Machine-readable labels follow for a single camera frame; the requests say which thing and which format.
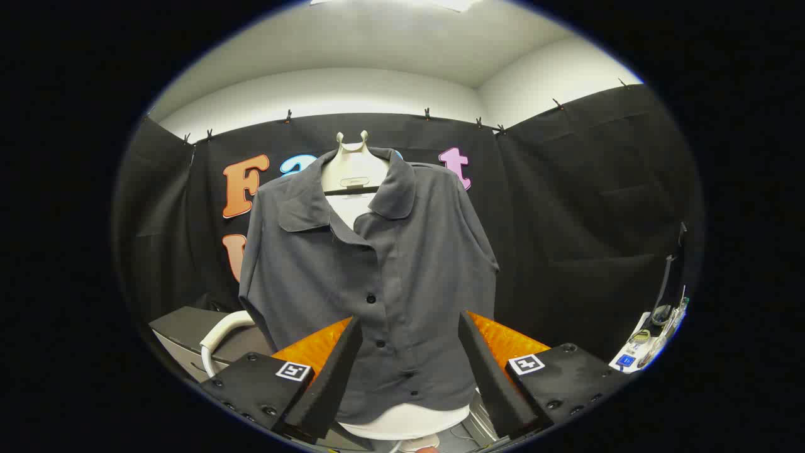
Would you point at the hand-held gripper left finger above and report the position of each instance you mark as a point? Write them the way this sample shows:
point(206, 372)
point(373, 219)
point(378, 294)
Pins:
point(333, 384)

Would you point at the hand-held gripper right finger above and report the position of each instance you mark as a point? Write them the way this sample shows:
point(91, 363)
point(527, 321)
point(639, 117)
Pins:
point(494, 390)

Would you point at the white garment steamer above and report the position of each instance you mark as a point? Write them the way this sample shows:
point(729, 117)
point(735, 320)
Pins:
point(217, 333)

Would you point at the grey button shirt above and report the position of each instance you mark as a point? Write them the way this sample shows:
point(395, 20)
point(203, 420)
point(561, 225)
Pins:
point(415, 264)

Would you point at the small blue box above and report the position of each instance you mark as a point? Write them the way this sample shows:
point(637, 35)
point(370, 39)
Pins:
point(626, 360)

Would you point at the grey drawer cabinet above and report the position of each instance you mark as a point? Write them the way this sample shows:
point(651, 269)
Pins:
point(182, 327)

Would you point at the black backdrop cloth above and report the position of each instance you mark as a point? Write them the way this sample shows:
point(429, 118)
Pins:
point(566, 220)

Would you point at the row of black backdrop clips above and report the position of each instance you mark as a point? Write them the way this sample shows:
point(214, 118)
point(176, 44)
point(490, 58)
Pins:
point(427, 114)

